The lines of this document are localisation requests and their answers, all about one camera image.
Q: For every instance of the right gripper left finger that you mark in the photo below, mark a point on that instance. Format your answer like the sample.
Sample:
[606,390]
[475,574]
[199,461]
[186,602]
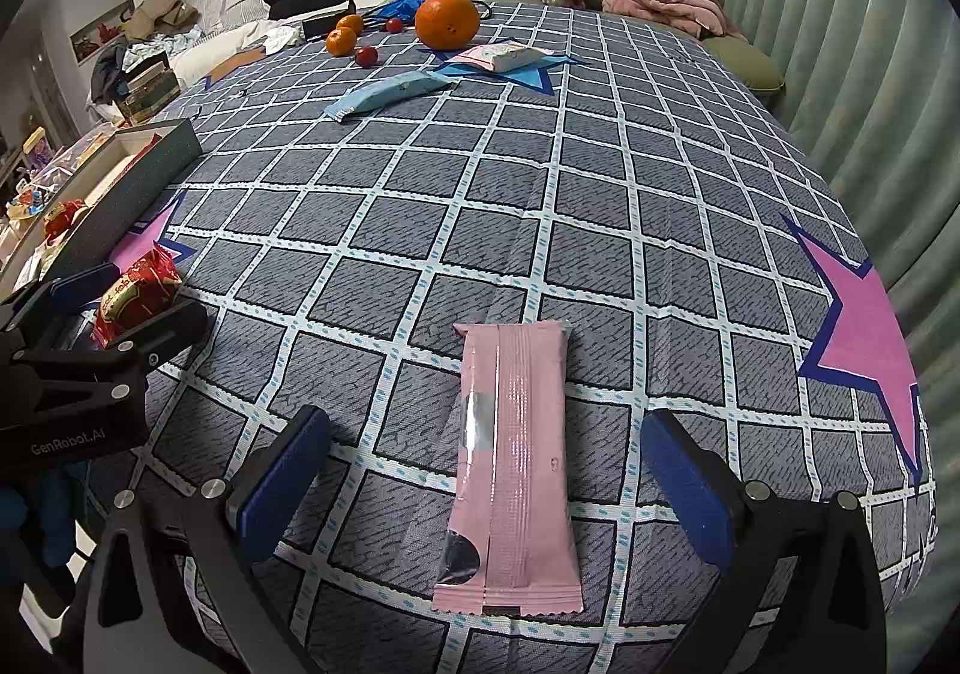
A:
[271,484]

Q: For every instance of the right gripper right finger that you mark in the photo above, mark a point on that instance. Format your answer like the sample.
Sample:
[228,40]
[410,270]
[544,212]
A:
[698,485]

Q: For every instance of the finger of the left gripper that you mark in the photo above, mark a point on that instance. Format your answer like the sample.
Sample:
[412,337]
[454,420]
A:
[163,337]
[71,295]

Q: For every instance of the pink wafer bar packet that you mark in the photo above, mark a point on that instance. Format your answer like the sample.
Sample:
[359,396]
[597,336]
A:
[509,543]

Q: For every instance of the light blue wafer bar packet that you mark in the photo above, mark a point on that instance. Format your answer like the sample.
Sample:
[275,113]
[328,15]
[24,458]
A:
[382,93]

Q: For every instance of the red festive snack packet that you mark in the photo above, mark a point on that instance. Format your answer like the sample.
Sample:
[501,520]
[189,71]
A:
[60,219]

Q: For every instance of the pile of bagged snacks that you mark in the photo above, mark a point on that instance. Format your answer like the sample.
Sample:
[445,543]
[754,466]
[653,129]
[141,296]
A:
[47,170]

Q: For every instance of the pink star cutout near tray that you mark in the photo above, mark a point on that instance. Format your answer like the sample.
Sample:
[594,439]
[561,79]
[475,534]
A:
[144,236]

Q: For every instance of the green-sided cardboard tray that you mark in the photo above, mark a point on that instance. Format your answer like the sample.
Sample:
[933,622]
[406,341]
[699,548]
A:
[118,185]

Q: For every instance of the pink star cutout right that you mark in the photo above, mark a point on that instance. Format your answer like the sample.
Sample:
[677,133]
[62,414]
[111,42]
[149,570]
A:
[860,345]

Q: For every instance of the stacked tin jar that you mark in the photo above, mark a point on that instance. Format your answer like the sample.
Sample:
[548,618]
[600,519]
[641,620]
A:
[150,86]

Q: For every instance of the brown star cutout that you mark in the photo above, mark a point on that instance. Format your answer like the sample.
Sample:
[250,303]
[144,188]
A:
[233,63]

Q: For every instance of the white crumpled tissue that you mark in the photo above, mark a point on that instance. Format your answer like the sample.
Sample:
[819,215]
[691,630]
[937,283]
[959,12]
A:
[278,36]

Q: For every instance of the grey checkered tablecloth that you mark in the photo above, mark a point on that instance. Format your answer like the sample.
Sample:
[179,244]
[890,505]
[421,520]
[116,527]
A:
[646,201]

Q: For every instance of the small mandarin near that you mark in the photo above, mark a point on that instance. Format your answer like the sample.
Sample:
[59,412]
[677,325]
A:
[341,42]

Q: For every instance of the small mandarin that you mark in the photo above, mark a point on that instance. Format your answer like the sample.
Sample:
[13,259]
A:
[353,22]
[341,42]

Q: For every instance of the black power adapter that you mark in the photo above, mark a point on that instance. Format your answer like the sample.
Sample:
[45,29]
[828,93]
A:
[321,26]

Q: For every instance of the cherry tomato near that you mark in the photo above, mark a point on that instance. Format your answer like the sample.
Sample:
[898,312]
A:
[366,57]

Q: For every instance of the cherry tomato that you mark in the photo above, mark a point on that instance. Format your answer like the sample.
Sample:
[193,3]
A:
[366,57]
[394,25]

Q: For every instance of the small mandarin far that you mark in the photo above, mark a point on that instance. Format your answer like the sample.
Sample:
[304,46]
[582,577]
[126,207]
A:
[353,22]

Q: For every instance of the cherry tomato far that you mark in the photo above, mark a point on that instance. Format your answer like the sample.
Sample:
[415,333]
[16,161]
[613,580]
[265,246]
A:
[394,25]

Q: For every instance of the blue crumpled bag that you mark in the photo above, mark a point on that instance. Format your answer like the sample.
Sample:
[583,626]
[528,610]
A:
[401,10]

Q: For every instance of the large orange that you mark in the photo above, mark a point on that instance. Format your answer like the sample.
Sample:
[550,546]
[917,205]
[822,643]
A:
[446,24]

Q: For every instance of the blue star cutout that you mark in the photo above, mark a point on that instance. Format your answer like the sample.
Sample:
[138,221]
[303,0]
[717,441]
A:
[534,77]

